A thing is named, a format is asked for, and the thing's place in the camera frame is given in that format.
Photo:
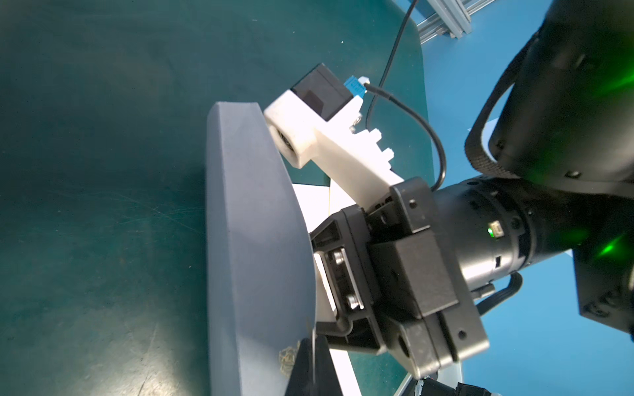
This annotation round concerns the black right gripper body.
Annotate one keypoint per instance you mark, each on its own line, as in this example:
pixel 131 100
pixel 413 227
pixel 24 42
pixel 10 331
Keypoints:
pixel 400 287

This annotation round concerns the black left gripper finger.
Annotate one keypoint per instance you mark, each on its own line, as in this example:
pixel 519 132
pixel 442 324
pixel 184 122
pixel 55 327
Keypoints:
pixel 310 369

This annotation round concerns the grey envelope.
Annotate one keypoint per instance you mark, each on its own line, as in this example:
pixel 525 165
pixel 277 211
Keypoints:
pixel 260 271

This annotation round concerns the white envelope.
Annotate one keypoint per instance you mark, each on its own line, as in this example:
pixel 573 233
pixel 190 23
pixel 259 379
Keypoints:
pixel 317 203

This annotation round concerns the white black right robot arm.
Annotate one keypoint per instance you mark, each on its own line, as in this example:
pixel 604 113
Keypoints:
pixel 553 146

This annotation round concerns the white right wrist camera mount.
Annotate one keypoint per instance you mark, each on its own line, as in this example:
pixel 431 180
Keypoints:
pixel 313 122

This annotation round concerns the aluminium back frame rail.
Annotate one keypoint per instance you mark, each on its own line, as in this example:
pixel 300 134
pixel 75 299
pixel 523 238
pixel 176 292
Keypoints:
pixel 433 26

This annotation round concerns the aluminium right corner post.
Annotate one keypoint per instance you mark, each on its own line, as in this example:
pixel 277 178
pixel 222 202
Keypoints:
pixel 454 15

